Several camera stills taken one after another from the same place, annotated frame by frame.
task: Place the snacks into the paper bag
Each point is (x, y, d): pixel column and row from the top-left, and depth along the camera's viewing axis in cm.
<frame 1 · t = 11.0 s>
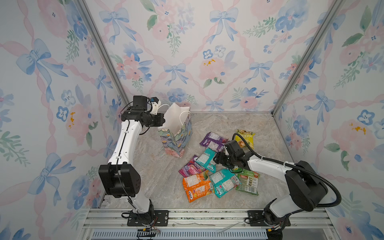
left hand: (164, 118, 82), fingers closed
right hand: (216, 159, 90), fingers open
floral paper gift bag: (177, 133, 76), point 27 cm above the table
purple snack packet: (213, 141, 102), point 3 cm above the table
teal candy packet upper: (206, 160, 92), point 4 cm above the table
magenta Fox's candy packet: (191, 167, 90), point 4 cm above the table
orange candy packet: (197, 186, 83), point 3 cm above the table
teal candy packet lower: (223, 181, 85), point 3 cm above the table
green snack packet: (249, 179, 88), on the table

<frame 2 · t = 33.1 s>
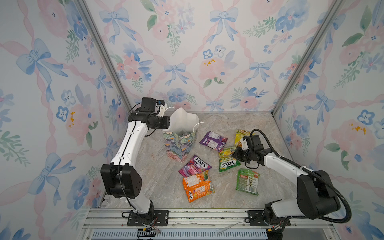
left hand: (169, 121, 82), fingers closed
right hand: (231, 153, 90), fingers closed
green yellow Fox's candy packet: (226, 160, 92), point 4 cm above the table
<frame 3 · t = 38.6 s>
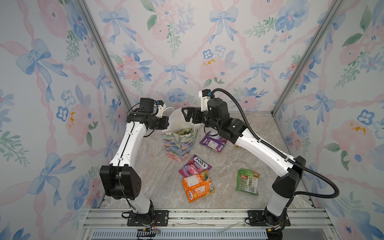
left hand: (168, 122, 82), fingers closed
right hand: (188, 108, 70), fingers open
green yellow Fox's candy packet: (184, 131, 94), point 13 cm above the table
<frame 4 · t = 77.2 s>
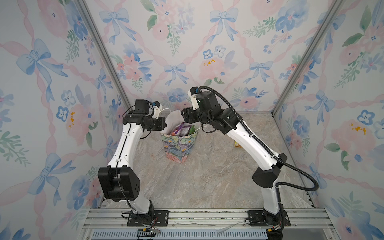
left hand: (166, 123, 82), fingers closed
right hand: (186, 108, 71), fingers open
purple snack packet: (187, 130, 89), point 18 cm above the table
